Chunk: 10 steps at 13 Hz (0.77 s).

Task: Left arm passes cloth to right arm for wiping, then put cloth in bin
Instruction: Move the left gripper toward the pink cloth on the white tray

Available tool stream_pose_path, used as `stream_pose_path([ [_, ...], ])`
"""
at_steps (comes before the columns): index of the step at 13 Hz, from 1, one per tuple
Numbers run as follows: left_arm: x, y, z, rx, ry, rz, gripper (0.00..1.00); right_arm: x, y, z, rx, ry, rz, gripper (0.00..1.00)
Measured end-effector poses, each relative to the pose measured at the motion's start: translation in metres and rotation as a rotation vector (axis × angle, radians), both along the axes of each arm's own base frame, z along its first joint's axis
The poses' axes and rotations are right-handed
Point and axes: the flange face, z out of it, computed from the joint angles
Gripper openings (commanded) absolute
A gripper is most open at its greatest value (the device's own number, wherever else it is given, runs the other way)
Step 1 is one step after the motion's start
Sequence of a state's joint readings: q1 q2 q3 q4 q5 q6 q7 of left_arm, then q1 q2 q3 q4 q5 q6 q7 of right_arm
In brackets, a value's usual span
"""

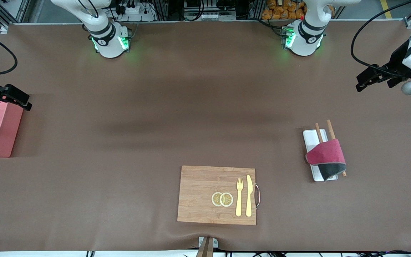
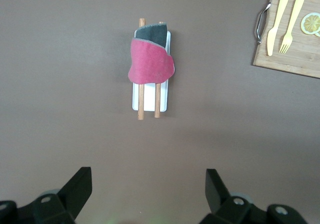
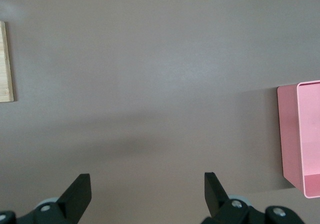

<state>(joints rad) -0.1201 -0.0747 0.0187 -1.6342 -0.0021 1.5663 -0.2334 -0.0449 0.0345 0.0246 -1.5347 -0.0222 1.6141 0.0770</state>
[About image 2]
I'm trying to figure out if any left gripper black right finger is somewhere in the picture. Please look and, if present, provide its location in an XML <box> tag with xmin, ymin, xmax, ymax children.
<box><xmin>199</xmin><ymin>169</ymin><xmax>309</xmax><ymax>224</ymax></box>

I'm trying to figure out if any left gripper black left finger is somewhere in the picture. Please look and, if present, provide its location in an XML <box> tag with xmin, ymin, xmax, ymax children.
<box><xmin>0</xmin><ymin>167</ymin><xmax>93</xmax><ymax>224</ymax></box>

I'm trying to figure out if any pink and grey cloth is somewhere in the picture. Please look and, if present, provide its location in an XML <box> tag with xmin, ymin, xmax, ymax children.
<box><xmin>127</xmin><ymin>21</ymin><xmax>175</xmax><ymax>84</ymax></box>

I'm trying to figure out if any wooden rack rod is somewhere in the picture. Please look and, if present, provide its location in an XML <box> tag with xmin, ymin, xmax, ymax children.
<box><xmin>154</xmin><ymin>21</ymin><xmax>165</xmax><ymax>119</ymax></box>
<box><xmin>137</xmin><ymin>18</ymin><xmax>146</xmax><ymax>121</ymax></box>

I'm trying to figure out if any white rectangular rack tray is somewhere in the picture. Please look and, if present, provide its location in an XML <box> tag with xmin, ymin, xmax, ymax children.
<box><xmin>131</xmin><ymin>30</ymin><xmax>172</xmax><ymax>113</ymax></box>

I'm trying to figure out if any wooden cutting board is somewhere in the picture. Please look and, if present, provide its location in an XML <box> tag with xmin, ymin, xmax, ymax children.
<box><xmin>252</xmin><ymin>0</ymin><xmax>320</xmax><ymax>79</ymax></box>

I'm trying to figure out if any yellow plastic knife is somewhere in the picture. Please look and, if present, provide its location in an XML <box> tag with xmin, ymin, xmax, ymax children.
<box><xmin>266</xmin><ymin>0</ymin><xmax>290</xmax><ymax>57</ymax></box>

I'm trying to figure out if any yellow plastic fork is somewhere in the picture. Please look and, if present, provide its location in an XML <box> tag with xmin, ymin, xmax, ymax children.
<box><xmin>278</xmin><ymin>0</ymin><xmax>305</xmax><ymax>54</ymax></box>

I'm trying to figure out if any metal cutting board handle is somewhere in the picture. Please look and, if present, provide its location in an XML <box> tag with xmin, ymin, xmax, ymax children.
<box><xmin>254</xmin><ymin>3</ymin><xmax>272</xmax><ymax>44</ymax></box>

